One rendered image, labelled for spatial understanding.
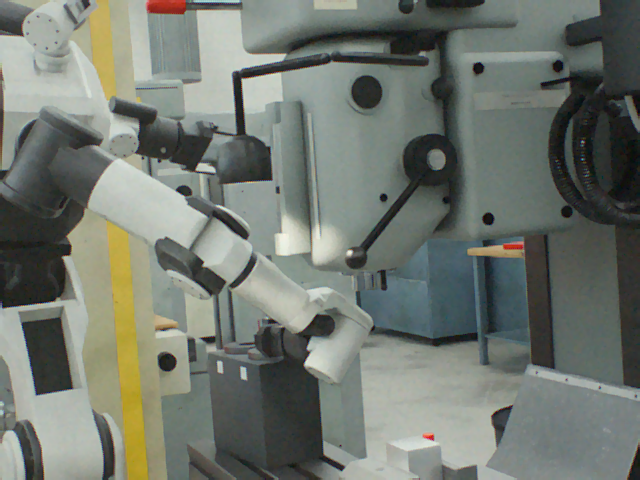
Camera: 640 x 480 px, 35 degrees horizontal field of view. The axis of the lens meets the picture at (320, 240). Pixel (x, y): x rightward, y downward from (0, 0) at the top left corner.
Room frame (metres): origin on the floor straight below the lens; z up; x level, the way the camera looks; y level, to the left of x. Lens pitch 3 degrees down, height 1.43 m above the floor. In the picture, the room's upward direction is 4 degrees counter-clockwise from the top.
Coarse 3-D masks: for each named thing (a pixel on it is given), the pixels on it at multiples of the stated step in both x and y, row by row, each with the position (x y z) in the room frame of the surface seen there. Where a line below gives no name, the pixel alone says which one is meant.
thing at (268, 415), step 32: (224, 352) 1.95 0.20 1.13; (256, 352) 1.84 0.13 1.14; (224, 384) 1.91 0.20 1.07; (256, 384) 1.80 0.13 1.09; (288, 384) 1.81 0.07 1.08; (224, 416) 1.92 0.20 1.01; (256, 416) 1.80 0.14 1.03; (288, 416) 1.81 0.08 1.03; (320, 416) 1.84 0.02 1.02; (224, 448) 1.93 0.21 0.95; (256, 448) 1.81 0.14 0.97; (288, 448) 1.81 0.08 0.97; (320, 448) 1.84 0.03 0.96
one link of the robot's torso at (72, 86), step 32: (0, 64) 1.68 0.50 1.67; (32, 64) 1.71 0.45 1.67; (64, 64) 1.71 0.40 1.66; (0, 96) 1.61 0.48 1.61; (32, 96) 1.62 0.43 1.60; (64, 96) 1.64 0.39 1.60; (96, 96) 1.70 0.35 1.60; (0, 128) 1.61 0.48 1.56; (96, 128) 1.68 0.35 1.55; (0, 160) 1.63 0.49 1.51; (0, 192) 1.68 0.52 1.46; (0, 224) 1.73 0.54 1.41; (32, 224) 1.75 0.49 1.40; (64, 224) 1.77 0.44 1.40
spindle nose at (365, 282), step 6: (354, 276) 1.45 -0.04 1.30; (360, 276) 1.45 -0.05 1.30; (366, 276) 1.44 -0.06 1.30; (372, 276) 1.44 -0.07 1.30; (378, 276) 1.45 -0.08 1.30; (354, 282) 1.45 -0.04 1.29; (360, 282) 1.45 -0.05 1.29; (366, 282) 1.44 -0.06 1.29; (372, 282) 1.44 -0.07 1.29; (378, 282) 1.45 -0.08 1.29; (354, 288) 1.46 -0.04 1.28; (360, 288) 1.45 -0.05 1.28; (366, 288) 1.44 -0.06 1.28; (372, 288) 1.44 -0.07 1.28; (378, 288) 1.45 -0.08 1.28
